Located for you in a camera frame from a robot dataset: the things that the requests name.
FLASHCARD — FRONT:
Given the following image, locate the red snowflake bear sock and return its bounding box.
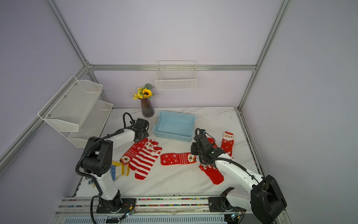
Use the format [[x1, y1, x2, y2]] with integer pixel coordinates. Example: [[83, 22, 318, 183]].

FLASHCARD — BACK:
[[160, 153, 197, 166]]

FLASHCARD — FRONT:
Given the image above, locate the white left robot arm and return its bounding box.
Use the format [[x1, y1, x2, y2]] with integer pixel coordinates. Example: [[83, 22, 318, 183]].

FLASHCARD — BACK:
[[75, 113, 149, 206]]

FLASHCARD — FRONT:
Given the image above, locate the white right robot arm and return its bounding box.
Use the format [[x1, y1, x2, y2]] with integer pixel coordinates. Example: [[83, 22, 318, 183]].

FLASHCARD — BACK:
[[191, 128, 287, 224]]

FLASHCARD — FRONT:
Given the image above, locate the dark glass vase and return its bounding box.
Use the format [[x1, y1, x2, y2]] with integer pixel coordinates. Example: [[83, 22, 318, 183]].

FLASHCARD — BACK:
[[140, 99, 154, 118]]

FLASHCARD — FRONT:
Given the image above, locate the red santa face sock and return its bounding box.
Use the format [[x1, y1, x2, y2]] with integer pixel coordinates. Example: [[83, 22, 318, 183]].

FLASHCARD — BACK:
[[221, 131, 234, 157]]

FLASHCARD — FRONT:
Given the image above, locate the light blue plastic basket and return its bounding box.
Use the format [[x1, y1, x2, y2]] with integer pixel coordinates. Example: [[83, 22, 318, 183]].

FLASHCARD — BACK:
[[153, 111, 196, 142]]

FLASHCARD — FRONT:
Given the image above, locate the yellow sunflower bouquet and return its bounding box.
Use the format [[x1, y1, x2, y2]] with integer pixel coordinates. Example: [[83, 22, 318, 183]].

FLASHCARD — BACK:
[[133, 84, 154, 100]]

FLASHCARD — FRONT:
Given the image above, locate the red sock lower right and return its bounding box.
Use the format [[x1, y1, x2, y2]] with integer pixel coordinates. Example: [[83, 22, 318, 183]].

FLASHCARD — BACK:
[[199, 164, 224, 185]]

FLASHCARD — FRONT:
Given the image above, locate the yellow blue sock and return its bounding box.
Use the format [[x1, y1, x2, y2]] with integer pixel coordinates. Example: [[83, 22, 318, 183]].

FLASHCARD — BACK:
[[110, 161, 130, 181]]

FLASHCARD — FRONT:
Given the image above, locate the white mesh lower shelf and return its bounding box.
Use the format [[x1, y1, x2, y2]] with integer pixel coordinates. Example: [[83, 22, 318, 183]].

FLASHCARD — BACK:
[[67, 100, 113, 148]]

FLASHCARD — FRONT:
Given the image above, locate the white mesh shelf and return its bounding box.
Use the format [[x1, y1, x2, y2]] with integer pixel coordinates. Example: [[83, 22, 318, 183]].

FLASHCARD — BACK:
[[67, 100, 113, 148], [38, 76, 103, 132]]

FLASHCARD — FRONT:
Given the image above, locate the white mesh upper shelf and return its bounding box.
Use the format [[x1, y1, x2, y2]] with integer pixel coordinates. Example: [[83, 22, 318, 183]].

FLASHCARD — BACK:
[[38, 76, 103, 132]]

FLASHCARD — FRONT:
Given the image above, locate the white wire wall basket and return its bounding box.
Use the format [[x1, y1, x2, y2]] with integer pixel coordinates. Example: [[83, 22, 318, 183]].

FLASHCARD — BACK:
[[155, 60, 197, 91]]

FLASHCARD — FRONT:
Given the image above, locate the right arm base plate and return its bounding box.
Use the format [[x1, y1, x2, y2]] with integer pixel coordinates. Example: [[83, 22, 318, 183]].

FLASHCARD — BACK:
[[208, 187, 245, 212]]

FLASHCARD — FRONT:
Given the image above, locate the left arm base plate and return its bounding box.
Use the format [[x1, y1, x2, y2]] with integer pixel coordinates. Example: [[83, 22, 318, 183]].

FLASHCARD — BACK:
[[96, 198, 137, 214]]

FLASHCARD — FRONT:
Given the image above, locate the aluminium front rail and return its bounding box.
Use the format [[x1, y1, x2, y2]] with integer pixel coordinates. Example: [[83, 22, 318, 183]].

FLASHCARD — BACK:
[[51, 196, 260, 224]]

